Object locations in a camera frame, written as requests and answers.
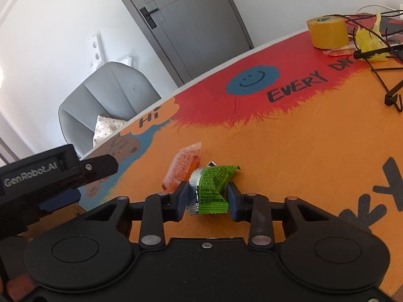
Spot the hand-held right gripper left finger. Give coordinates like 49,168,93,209
83,181,191,251

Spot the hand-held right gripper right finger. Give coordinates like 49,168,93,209
226,181,332,248

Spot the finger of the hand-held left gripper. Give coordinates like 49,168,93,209
39,191,81,215
80,154,119,185

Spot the bright green snack packet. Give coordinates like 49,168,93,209
186,164,242,216

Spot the person's left hand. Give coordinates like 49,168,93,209
5,274,34,302

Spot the pink snack packet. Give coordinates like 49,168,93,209
162,142,202,191

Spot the white spotted pillow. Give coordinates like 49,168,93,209
92,115,130,149

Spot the grey armchair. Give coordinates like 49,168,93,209
58,61,163,157

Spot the grey door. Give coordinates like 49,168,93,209
105,0,254,86

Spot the flat orange packet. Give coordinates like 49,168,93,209
322,44,358,57

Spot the yellow tape roll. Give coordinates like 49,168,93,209
307,15,351,50

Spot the yellow crumpled wrapper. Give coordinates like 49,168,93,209
355,12,390,62

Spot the grey doorway frame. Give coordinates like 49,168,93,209
0,137,19,166

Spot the white wall bracket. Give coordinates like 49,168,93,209
87,31,103,70

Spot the black door handle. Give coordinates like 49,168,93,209
140,6,160,29

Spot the black cable tie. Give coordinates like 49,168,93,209
367,58,403,114

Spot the black cable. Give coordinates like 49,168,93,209
327,9,403,70

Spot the white cable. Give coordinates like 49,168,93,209
355,4,395,15

